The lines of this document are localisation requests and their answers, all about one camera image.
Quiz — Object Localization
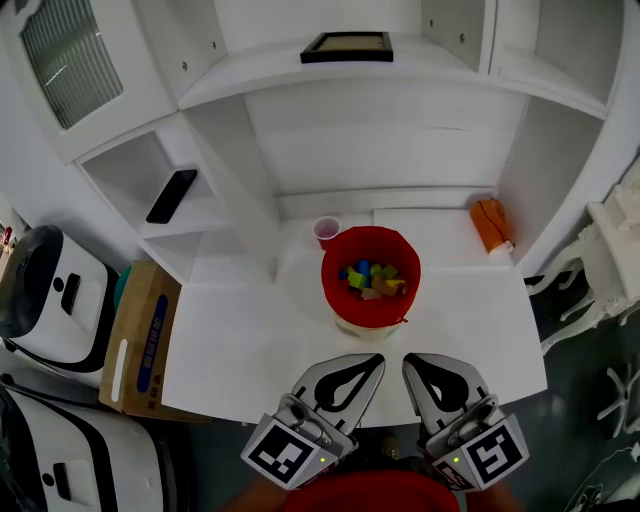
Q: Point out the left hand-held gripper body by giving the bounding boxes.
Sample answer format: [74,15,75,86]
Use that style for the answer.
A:
[240,393,360,491]

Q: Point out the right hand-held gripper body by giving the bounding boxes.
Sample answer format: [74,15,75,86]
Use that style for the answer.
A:
[423,394,530,493]

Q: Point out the colourful blocks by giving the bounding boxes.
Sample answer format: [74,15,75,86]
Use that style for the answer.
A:
[338,258,409,301]

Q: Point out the person's left forearm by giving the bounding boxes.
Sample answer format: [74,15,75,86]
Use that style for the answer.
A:
[219,477,294,512]

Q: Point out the person's right forearm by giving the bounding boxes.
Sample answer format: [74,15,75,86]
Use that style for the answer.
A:
[469,482,524,512]

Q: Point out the red lined patterned storage bucket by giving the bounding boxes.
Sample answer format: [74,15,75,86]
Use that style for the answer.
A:
[320,225,422,341]

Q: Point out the white desk with hutch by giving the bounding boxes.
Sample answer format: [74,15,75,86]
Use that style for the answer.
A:
[0,0,629,429]

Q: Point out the person's red shirt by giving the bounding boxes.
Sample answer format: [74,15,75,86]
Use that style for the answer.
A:
[279,469,461,512]

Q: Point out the white swivel chair base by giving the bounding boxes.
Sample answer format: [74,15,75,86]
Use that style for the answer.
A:
[596,362,640,439]

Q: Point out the pink plastic cup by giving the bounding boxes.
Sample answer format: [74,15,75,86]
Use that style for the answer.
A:
[312,215,342,251]

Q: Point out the orange fabric pouch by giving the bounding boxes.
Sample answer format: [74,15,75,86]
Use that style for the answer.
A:
[469,197,516,257]

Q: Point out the brown cardboard box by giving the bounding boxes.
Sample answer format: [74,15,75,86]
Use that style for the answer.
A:
[98,259,211,424]

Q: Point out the white and black robot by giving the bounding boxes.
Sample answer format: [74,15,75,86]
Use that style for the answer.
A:
[0,224,121,389]
[0,374,194,512]

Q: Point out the white ornate vanity table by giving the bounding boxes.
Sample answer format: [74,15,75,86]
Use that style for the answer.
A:
[524,154,640,356]

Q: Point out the teal round object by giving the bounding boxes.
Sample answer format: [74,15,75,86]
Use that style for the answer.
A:
[112,264,133,314]

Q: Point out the black phone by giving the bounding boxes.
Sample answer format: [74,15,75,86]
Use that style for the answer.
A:
[145,168,199,225]

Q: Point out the white cabinet door glass pane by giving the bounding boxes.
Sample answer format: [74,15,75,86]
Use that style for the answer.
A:
[0,0,179,165]

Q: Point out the black picture frame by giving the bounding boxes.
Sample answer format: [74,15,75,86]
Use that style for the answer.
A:
[299,31,395,65]

